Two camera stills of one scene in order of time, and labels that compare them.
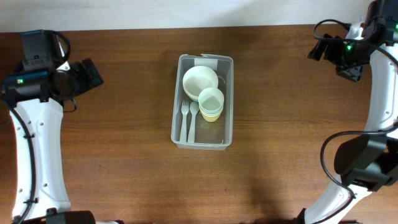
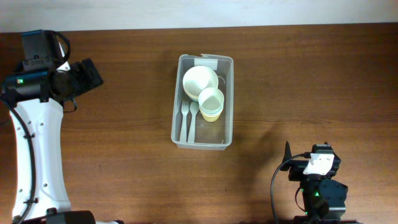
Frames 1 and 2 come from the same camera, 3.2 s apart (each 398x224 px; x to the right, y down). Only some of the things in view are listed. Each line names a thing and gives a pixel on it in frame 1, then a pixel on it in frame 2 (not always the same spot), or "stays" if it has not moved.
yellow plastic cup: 211,118 stays
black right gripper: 352,73 -> 334,167
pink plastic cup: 208,114 stays
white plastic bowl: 199,77 stays
